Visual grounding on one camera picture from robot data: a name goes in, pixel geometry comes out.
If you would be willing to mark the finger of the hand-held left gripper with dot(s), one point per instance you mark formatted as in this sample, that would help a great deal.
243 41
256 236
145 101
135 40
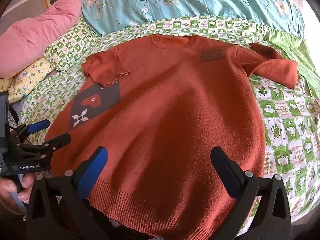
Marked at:
58 141
37 126

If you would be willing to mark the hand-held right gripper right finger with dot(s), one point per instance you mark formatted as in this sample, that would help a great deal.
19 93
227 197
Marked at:
226 170

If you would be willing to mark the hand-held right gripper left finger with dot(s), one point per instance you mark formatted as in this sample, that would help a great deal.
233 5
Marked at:
93 170

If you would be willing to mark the orange knit sweater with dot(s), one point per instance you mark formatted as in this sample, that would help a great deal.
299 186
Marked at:
162 105

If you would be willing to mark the person's left hand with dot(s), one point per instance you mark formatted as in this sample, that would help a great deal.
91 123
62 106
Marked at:
8 190

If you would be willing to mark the yellow printed pillow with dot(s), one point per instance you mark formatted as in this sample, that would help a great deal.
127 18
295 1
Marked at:
27 77

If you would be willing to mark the green checked bedsheet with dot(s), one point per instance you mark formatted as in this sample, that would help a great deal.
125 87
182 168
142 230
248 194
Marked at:
287 130

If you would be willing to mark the green checked pillow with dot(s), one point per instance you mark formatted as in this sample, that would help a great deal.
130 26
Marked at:
70 45

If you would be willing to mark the pink quilt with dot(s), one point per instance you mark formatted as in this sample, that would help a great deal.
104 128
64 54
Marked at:
37 30

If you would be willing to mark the plain green cloth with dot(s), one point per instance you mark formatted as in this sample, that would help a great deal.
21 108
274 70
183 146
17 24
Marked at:
297 47

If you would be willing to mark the teal floral quilt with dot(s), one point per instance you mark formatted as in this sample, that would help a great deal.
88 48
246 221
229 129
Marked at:
187 0

